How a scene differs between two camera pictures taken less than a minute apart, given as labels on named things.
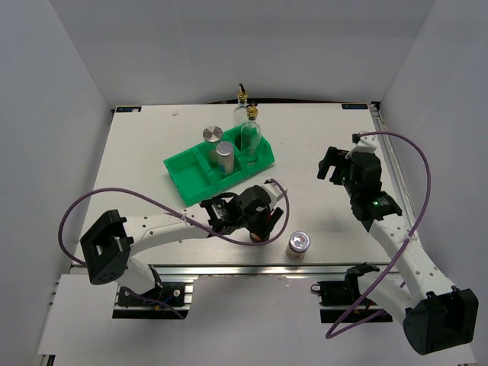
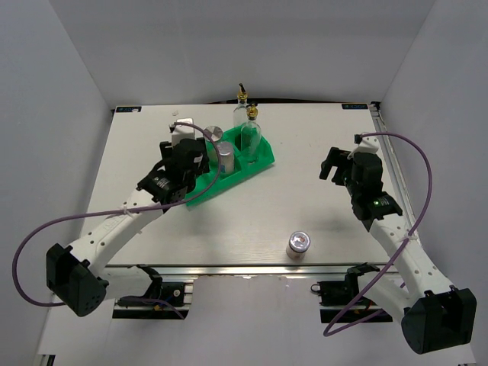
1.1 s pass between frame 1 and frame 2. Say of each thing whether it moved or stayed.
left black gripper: moved
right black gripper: stayed
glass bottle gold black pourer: stayed
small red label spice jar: stayed
